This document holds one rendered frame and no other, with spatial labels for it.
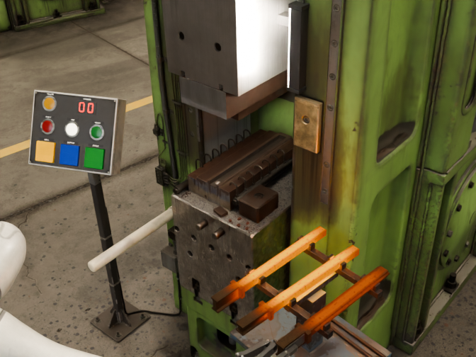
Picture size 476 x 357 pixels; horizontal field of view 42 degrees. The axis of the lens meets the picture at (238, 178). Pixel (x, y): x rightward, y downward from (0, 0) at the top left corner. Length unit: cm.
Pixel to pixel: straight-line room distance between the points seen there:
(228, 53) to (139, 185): 221
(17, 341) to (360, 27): 114
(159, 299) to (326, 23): 182
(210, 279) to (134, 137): 228
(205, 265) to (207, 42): 85
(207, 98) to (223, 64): 15
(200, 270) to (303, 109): 80
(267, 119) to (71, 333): 137
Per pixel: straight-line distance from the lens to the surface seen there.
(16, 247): 152
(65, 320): 317
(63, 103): 241
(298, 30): 180
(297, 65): 184
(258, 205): 207
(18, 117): 499
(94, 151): 234
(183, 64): 201
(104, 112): 233
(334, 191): 202
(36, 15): 676
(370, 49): 175
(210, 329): 268
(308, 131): 193
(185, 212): 224
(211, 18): 186
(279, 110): 248
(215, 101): 197
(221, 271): 228
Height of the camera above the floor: 222
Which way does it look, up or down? 34 degrees down
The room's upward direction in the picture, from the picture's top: 2 degrees counter-clockwise
